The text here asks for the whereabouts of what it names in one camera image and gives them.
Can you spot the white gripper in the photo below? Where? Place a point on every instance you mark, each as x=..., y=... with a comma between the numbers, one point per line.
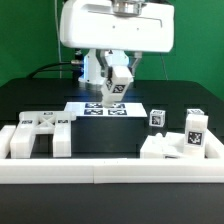
x=92, y=24

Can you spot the white chair seat block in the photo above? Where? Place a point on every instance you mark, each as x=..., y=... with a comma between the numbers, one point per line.
x=170, y=146

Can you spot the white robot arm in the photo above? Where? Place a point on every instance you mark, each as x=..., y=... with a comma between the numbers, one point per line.
x=128, y=25

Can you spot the white marker sheet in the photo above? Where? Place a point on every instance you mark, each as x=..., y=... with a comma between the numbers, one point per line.
x=92, y=109

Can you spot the white tagged cube near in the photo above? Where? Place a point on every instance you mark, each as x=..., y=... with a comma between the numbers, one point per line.
x=157, y=118

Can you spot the white tagged cube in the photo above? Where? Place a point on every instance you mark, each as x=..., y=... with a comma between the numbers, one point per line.
x=195, y=111
x=157, y=118

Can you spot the white tagged cube far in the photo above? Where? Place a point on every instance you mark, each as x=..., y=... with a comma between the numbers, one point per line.
x=195, y=111

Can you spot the white U-shaped border fence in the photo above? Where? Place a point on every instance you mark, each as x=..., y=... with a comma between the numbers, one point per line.
x=96, y=171

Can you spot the white chair back frame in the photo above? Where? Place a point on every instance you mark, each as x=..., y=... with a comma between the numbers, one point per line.
x=33, y=123

